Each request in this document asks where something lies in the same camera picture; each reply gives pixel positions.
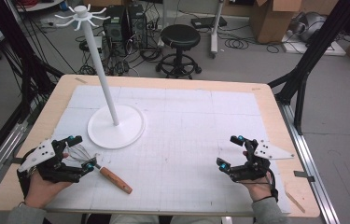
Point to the black flat device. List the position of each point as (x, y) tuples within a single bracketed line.
[(208, 22)]

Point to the black round stool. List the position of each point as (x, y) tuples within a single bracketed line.
[(180, 35)]

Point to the grey round device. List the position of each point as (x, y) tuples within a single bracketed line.
[(311, 26)]

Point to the white round table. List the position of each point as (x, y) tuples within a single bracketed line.
[(39, 6)]

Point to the white utensil rack stand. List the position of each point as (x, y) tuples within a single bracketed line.
[(116, 130)]

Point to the black table clamp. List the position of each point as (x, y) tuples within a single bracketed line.
[(303, 175)]

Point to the wooden strip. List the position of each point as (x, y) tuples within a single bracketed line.
[(295, 202)]

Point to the white grid mat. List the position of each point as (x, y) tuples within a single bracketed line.
[(179, 140)]

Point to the black metal frame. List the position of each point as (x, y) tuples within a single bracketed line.
[(319, 40), (23, 71)]

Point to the white stand pole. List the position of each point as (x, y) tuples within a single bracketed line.
[(215, 31)]

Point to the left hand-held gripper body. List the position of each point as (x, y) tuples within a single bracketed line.
[(54, 161)]

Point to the large cardboard box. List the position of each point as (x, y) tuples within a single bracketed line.
[(272, 25)]

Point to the person's right hand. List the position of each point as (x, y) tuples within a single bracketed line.
[(260, 189)]

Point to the black computer tower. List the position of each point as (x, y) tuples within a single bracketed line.
[(113, 31), (137, 28)]

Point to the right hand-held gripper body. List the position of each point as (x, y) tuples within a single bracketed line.
[(253, 168)]

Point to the white floor board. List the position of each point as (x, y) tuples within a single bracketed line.
[(331, 49)]

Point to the person's left hand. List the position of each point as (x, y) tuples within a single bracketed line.
[(40, 191)]

